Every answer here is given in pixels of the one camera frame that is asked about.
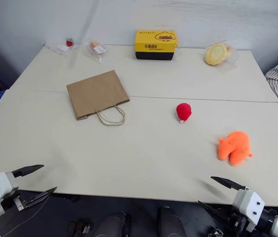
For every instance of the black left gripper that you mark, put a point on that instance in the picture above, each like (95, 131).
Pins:
(10, 202)

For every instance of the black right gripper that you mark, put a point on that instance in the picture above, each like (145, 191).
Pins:
(237, 219)

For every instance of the bagged red small item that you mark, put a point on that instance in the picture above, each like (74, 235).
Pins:
(57, 48)

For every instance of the clear bag of orange toy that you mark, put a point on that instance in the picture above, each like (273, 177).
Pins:
(93, 56)

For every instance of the orange plush animal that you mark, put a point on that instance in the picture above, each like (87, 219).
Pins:
(236, 145)

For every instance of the dark rounded shape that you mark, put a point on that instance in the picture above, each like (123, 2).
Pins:
(115, 225)
(170, 223)

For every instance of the red plush toy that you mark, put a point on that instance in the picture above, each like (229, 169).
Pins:
(183, 111)

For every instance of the clear wrapper of yellow plush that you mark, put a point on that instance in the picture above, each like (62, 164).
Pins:
(233, 63)

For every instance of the yellow round plush toy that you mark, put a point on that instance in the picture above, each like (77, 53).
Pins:
(216, 54)

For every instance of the small red toy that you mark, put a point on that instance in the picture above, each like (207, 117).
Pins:
(69, 43)

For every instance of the small orange toy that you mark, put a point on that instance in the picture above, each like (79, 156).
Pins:
(94, 45)

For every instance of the yellow black duck box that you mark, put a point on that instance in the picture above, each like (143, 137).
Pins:
(154, 44)

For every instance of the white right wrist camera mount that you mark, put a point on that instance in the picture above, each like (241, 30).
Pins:
(248, 203)

